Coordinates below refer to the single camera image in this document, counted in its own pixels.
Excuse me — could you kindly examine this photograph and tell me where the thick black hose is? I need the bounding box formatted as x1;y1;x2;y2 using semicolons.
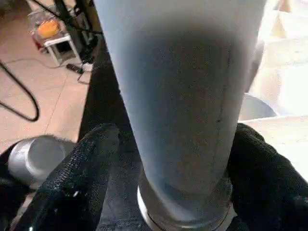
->
0;59;39;121

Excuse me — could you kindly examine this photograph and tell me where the thin floor cable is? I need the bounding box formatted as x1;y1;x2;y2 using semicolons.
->
4;56;97;85

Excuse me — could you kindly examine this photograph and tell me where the white plastic table top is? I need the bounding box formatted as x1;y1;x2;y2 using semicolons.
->
136;0;308;231

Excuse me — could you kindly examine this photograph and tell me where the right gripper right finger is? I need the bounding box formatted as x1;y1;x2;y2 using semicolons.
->
227;122;308;231

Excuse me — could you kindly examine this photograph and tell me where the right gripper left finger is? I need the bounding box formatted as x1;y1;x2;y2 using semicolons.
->
13;122;121;231

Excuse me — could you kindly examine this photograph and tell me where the orange round object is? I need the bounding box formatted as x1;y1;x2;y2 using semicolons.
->
37;20;60;39

